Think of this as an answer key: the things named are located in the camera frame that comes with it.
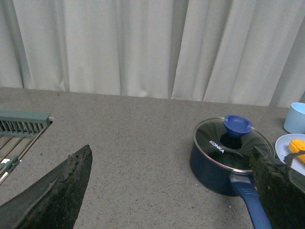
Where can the light blue plate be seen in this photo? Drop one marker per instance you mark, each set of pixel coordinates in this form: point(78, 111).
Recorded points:
point(282, 150)

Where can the glass lid blue knob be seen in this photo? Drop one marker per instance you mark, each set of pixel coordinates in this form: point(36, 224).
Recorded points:
point(228, 142)

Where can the dark blue saucepan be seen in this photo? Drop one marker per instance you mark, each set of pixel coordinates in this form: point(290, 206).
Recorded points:
point(230, 183)

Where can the yellow corn cob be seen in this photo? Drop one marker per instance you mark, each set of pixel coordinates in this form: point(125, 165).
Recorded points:
point(296, 145)

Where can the light blue cup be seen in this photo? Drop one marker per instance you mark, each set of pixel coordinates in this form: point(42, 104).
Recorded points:
point(295, 120)

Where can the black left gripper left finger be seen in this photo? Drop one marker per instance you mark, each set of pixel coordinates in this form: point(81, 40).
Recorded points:
point(55, 200)

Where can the green dish rack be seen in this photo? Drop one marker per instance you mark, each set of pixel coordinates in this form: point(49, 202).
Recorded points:
point(19, 130)

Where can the white curtain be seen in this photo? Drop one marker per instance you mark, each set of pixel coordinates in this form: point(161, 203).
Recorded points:
point(227, 51)

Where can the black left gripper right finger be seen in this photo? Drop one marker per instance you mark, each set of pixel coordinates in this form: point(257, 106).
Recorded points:
point(281, 189)

